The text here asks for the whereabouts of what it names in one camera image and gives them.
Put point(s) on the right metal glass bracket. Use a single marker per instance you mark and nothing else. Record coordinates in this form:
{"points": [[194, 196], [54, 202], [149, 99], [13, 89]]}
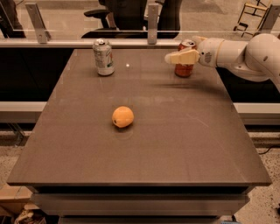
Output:
{"points": [[270, 18]]}

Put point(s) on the metal glass bracket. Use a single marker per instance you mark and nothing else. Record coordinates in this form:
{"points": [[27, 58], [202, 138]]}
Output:
{"points": [[270, 18], [37, 21], [152, 23]]}

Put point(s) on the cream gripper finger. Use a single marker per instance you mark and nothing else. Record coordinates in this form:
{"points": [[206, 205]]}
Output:
{"points": [[198, 39], [183, 57]]}

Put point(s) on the middle metal glass bracket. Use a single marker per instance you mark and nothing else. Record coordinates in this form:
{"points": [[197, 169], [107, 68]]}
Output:
{"points": [[152, 23]]}

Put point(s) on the cardboard box on floor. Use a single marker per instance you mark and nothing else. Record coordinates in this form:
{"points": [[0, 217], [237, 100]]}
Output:
{"points": [[13, 199]]}

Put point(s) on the brown table with drawers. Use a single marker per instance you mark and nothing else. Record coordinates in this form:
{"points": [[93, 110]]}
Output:
{"points": [[187, 152]]}

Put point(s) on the white green soda can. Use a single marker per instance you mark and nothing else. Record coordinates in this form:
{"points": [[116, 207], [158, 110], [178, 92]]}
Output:
{"points": [[103, 57]]}

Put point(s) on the left metal glass bracket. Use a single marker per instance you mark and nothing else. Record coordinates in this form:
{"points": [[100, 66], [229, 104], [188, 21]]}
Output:
{"points": [[37, 21]]}

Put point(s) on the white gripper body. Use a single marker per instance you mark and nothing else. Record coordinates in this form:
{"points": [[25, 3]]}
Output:
{"points": [[208, 52]]}

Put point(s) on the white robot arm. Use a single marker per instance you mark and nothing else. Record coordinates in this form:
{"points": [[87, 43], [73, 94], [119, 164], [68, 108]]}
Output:
{"points": [[255, 60]]}

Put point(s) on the wooden chair in background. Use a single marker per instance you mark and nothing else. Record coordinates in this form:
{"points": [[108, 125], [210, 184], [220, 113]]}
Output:
{"points": [[252, 16]]}

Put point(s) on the orange fruit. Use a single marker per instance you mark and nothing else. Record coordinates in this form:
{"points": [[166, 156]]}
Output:
{"points": [[122, 117]]}

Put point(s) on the red coke can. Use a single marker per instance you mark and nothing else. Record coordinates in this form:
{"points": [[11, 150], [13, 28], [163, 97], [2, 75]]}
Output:
{"points": [[184, 70]]}

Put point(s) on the black office chair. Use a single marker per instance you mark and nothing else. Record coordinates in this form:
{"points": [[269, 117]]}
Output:
{"points": [[124, 19]]}

